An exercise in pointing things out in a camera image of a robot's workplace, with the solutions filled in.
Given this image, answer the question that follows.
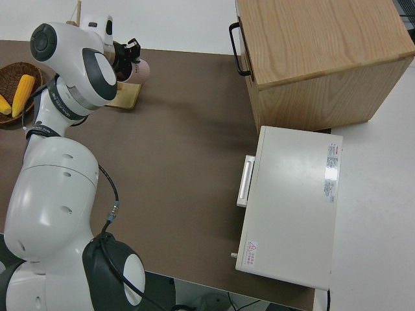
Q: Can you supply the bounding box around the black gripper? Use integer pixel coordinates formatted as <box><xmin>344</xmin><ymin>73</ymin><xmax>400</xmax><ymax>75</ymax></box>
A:
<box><xmin>112</xmin><ymin>38</ymin><xmax>141</xmax><ymax>82</ymax></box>

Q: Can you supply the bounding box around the pink ceramic mug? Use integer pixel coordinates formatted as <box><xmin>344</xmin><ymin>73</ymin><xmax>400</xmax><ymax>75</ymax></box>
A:
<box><xmin>118</xmin><ymin>55</ymin><xmax>151</xmax><ymax>84</ymax></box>

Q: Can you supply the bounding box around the brown table mat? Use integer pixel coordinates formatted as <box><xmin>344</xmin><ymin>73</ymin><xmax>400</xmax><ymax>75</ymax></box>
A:
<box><xmin>0</xmin><ymin>40</ymin><xmax>317</xmax><ymax>311</ymax></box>

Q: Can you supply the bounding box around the yellow corn cob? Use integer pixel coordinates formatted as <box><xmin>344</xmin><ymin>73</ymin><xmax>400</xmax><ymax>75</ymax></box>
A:
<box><xmin>12</xmin><ymin>74</ymin><xmax>36</xmax><ymax>118</ymax></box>
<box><xmin>0</xmin><ymin>93</ymin><xmax>12</xmax><ymax>115</ymax></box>

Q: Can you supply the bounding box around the round brown wicker basket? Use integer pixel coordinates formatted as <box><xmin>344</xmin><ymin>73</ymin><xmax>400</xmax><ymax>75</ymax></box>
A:
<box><xmin>0</xmin><ymin>62</ymin><xmax>43</xmax><ymax>126</ymax></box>

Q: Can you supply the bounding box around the light wooden cabinet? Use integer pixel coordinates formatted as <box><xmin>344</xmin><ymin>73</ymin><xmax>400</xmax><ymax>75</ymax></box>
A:
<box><xmin>235</xmin><ymin>0</ymin><xmax>415</xmax><ymax>133</ymax></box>

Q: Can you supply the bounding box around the white toaster oven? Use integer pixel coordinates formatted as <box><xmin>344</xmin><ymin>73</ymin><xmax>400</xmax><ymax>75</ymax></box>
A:
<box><xmin>230</xmin><ymin>125</ymin><xmax>344</xmax><ymax>290</ymax></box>

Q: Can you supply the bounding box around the dark mesh object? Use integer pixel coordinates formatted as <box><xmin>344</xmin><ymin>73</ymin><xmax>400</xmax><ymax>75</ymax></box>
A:
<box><xmin>396</xmin><ymin>0</ymin><xmax>415</xmax><ymax>32</ymax></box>

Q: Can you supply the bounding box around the black cabinet handle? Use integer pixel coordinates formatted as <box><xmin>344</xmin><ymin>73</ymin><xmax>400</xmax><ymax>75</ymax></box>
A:
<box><xmin>228</xmin><ymin>22</ymin><xmax>252</xmax><ymax>77</ymax></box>

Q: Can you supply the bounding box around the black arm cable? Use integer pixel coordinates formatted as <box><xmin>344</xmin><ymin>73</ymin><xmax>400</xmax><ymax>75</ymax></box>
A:
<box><xmin>21</xmin><ymin>86</ymin><xmax>195</xmax><ymax>311</ymax></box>

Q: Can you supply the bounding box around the white oven door handle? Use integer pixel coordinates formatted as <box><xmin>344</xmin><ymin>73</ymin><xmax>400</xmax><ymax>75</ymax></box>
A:
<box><xmin>236</xmin><ymin>155</ymin><xmax>257</xmax><ymax>207</ymax></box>

